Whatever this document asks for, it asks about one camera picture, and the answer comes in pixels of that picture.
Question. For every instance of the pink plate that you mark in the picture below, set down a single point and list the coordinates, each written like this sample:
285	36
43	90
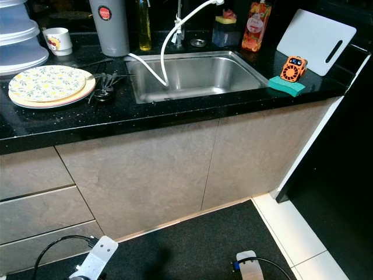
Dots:
52	106

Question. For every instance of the white printed mug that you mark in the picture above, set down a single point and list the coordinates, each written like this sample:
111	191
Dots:
57	42

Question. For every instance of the metal tap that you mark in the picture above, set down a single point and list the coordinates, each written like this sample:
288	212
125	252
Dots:
180	23

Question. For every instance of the black cutlery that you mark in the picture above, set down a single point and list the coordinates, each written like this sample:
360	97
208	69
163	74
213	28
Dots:
104	84

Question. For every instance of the stainless steel sink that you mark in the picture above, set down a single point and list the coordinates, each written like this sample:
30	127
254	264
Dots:
210	73

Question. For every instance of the black floor mat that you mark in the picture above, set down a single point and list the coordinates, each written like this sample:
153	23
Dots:
186	242

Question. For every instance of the small orange gadget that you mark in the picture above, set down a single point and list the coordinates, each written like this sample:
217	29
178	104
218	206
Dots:
293	69

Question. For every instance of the round metal sink strainer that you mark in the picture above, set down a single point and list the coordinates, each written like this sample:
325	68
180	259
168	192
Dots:
198	42

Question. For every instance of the green sponge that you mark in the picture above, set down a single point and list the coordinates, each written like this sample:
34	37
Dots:
285	86

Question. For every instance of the floral print plate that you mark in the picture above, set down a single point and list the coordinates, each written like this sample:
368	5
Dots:
46	83

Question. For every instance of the grey canister with red logo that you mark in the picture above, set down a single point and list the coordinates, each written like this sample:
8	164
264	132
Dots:
109	29

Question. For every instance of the grey stone-look drawer front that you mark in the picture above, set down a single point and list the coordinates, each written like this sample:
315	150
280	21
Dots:
41	213
35	248
32	172

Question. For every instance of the yellow and pink sponge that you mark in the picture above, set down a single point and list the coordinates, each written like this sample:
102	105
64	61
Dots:
225	17

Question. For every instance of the clear sponge holder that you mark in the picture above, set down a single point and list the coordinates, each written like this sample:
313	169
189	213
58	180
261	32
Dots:
224	36

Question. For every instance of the white tiered storage container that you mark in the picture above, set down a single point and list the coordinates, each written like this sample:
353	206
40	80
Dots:
20	35

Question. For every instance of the yellow plate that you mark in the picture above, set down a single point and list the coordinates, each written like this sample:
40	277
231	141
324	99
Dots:
87	90

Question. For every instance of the white cutting board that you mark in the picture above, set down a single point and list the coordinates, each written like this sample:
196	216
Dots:
309	38

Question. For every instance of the yellow oil bottle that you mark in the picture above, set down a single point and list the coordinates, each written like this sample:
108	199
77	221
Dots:
145	26

